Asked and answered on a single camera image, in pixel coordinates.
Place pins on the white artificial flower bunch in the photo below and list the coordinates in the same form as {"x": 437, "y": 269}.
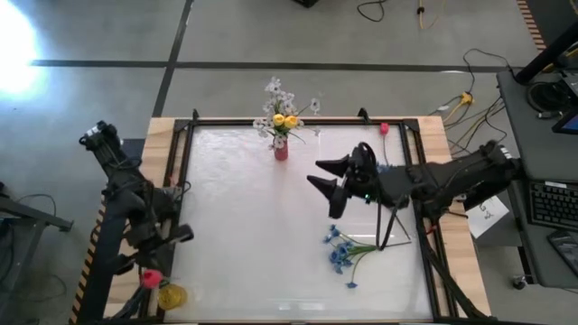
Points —
{"x": 275, "y": 86}

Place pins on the black keyboard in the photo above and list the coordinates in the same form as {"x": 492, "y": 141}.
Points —
{"x": 553, "y": 205}

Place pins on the blue artificial flower bunch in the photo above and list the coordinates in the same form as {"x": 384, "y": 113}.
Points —
{"x": 341, "y": 253}

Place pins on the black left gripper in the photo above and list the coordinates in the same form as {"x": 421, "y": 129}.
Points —
{"x": 153, "y": 244}

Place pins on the yellow artificial tulip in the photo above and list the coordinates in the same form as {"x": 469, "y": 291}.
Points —
{"x": 291, "y": 122}
{"x": 278, "y": 119}

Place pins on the red translucent vase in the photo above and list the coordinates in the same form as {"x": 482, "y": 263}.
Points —
{"x": 281, "y": 153}

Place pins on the laptop screen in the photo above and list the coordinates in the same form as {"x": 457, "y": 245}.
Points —
{"x": 569, "y": 122}

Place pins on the red artificial tulip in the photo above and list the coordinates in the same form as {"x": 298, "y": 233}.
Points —
{"x": 151, "y": 278}
{"x": 384, "y": 128}

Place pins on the black table frame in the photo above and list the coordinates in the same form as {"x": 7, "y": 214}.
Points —
{"x": 338, "y": 121}

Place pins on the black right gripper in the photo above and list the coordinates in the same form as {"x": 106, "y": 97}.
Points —
{"x": 363, "y": 173}

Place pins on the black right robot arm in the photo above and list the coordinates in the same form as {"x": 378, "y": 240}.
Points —
{"x": 451, "y": 180}

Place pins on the black monitor pole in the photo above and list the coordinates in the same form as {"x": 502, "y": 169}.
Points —
{"x": 546, "y": 56}

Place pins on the black tripod stand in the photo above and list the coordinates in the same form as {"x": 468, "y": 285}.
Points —
{"x": 31, "y": 216}

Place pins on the white paper sheet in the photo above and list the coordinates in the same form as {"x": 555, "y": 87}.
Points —
{"x": 487, "y": 216}

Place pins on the grey desk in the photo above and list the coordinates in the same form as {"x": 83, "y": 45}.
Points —
{"x": 519, "y": 135}

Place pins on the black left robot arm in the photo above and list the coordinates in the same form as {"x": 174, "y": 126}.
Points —
{"x": 122, "y": 194}

